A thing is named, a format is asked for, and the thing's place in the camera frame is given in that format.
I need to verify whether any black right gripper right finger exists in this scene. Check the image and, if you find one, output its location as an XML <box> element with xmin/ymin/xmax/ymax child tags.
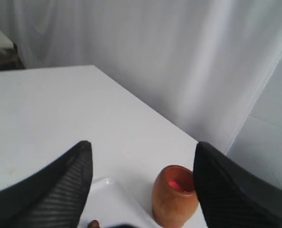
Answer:
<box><xmin>193</xmin><ymin>142</ymin><xmax>282</xmax><ymax>228</ymax></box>

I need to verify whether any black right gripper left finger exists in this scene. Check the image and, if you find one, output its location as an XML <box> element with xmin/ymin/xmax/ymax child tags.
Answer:
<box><xmin>0</xmin><ymin>141</ymin><xmax>93</xmax><ymax>228</ymax></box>

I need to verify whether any dark wooden pestle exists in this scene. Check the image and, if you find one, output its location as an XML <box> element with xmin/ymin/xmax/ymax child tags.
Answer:
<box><xmin>87</xmin><ymin>219</ymin><xmax>100</xmax><ymax>228</ymax></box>

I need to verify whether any wooden mortar cup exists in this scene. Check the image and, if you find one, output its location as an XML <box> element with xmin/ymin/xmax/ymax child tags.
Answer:
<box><xmin>152</xmin><ymin>165</ymin><xmax>198</xmax><ymax>228</ymax></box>

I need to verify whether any white rectangular tray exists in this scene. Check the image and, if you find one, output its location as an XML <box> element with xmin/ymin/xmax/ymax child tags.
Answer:
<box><xmin>78</xmin><ymin>178</ymin><xmax>158</xmax><ymax>228</ymax></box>

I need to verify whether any white background curtain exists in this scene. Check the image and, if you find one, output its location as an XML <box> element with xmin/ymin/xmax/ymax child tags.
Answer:
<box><xmin>0</xmin><ymin>0</ymin><xmax>282</xmax><ymax>188</ymax></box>

